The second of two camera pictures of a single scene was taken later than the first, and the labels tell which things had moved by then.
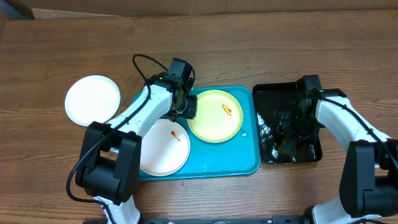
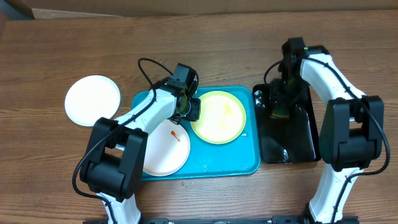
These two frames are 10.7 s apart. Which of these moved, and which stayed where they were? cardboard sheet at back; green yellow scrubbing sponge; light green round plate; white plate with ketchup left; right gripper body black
Moved: right gripper body black; green yellow scrubbing sponge
Stayed: cardboard sheet at back; light green round plate; white plate with ketchup left
